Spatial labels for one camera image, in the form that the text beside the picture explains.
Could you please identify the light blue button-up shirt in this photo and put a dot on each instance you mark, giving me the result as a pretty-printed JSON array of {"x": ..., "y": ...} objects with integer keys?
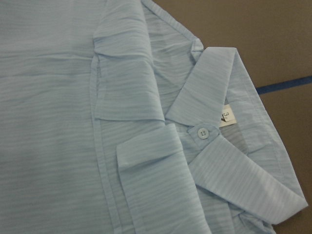
[{"x": 114, "y": 119}]

